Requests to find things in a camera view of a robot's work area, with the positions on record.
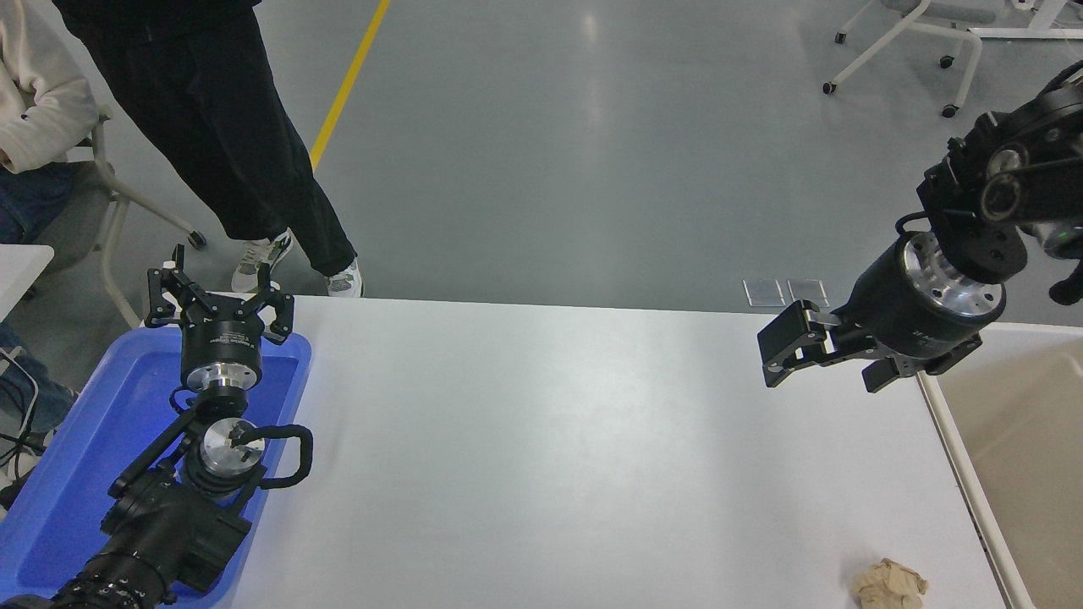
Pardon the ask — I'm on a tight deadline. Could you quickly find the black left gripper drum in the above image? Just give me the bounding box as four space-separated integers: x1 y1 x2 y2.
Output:
179 300 271 378

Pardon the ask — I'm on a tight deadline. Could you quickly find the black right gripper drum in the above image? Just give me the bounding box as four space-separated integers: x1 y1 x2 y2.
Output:
837 240 1005 395

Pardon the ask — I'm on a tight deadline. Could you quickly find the tan paper ball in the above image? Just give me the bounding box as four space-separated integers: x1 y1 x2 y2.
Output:
849 558 929 609

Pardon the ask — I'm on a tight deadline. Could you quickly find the metal floor plate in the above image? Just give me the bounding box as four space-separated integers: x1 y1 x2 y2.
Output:
743 278 787 308
787 278 831 309

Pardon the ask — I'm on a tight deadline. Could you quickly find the blue plastic tray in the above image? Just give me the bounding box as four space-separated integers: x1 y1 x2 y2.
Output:
0 327 313 609

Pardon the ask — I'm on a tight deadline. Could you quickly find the standing person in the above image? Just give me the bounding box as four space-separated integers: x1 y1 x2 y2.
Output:
52 0 366 299

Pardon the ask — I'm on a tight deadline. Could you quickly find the small white side table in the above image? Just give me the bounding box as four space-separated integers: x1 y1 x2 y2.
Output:
0 244 56 323

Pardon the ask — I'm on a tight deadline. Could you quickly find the large pale bin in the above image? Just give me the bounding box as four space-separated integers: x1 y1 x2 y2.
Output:
917 321 1083 609

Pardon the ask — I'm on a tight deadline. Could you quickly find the seated person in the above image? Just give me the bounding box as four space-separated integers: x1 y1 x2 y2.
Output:
0 0 102 434

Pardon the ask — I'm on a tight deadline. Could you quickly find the white wheeled chair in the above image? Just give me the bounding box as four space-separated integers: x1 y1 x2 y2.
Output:
822 0 1001 118

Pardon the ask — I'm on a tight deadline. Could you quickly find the grey chair white frame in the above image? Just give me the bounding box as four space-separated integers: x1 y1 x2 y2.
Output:
32 105 209 329

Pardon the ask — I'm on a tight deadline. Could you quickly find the thin black cable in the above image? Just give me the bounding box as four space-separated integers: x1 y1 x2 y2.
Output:
0 346 45 485

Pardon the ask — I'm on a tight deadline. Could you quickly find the white desk frame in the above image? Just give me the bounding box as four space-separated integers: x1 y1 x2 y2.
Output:
968 0 1083 41

